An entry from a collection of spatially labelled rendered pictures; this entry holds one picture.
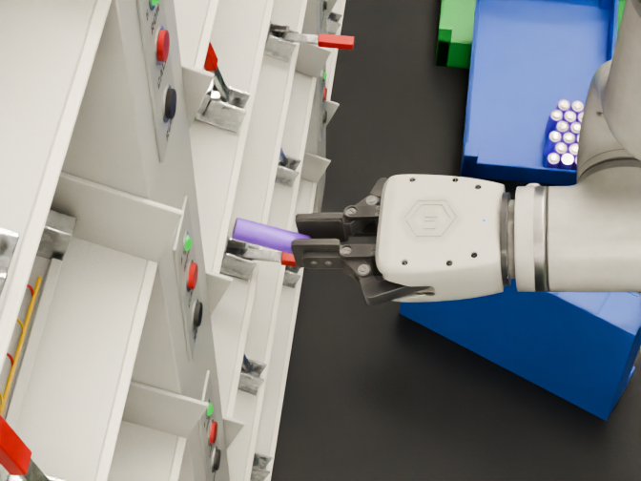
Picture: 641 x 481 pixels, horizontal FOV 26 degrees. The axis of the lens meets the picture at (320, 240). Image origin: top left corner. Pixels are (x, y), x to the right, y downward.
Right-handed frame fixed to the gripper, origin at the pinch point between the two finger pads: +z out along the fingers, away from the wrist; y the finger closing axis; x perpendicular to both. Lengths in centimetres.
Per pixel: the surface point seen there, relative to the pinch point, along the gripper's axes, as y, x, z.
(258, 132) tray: -18.6, 7.6, 9.4
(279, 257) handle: -2.9, 6.4, 5.1
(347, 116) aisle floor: -67, 60, 14
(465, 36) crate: -85, 62, -3
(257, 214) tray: -9.1, 8.2, 8.4
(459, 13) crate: -90, 62, -1
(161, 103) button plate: 20.2, -39.2, -0.5
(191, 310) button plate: 20.1, -19.8, 2.7
